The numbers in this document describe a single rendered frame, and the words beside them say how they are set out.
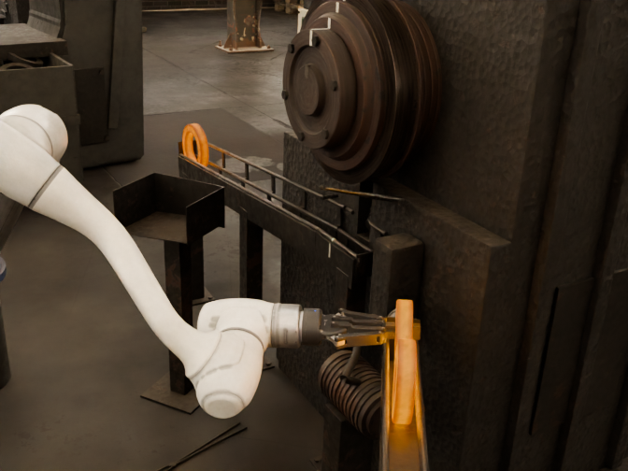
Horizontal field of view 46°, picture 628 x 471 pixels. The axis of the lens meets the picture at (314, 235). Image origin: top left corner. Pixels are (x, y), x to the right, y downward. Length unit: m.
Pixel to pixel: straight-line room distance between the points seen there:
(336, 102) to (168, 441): 1.22
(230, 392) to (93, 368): 1.46
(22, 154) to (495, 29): 0.96
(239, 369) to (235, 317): 0.15
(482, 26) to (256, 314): 0.76
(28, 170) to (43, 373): 1.45
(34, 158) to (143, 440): 1.21
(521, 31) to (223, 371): 0.87
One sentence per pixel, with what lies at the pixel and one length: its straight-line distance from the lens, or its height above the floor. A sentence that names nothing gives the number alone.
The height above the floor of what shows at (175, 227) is 0.60.
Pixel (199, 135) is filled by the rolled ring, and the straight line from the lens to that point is 2.85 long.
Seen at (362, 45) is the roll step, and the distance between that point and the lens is 1.71.
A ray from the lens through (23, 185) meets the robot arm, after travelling 1.45.
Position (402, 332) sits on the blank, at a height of 0.77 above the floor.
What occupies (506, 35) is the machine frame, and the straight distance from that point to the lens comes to 1.61.
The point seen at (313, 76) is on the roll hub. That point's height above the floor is 1.16.
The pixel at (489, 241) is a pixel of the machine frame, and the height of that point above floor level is 0.87.
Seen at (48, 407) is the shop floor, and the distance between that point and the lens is 2.63.
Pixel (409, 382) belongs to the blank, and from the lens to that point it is 1.33.
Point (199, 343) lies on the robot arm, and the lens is 1.39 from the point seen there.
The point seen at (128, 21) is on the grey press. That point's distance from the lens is 4.67.
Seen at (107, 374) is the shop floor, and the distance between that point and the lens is 2.74.
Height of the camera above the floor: 1.51
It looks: 23 degrees down
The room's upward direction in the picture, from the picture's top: 2 degrees clockwise
